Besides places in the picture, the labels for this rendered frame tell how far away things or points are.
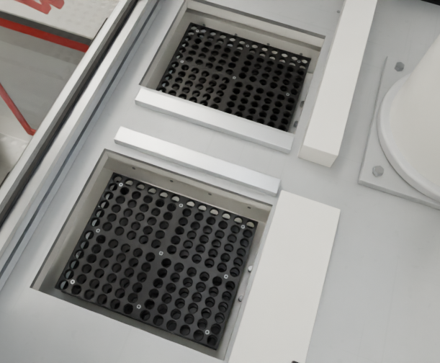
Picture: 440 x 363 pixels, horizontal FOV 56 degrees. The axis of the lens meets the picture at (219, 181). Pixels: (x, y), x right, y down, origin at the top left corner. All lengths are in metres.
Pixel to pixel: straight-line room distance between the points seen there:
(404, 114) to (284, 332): 0.31
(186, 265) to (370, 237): 0.24
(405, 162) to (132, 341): 0.41
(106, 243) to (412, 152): 0.42
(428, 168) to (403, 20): 0.31
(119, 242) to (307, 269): 0.25
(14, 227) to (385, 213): 0.46
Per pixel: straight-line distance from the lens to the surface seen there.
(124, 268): 0.57
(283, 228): 0.53
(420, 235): 0.60
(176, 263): 0.56
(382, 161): 0.61
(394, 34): 0.78
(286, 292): 0.51
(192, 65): 0.72
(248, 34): 0.79
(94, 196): 0.68
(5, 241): 0.52
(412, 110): 0.57
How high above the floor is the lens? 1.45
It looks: 65 degrees down
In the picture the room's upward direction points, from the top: 7 degrees clockwise
